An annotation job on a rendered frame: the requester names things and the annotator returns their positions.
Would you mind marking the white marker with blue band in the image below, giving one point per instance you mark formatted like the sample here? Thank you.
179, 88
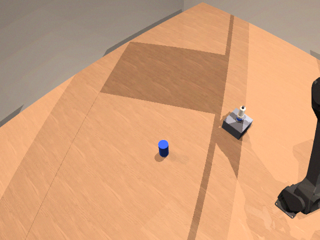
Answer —
240, 114

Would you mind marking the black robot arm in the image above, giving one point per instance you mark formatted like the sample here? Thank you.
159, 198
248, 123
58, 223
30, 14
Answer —
304, 196

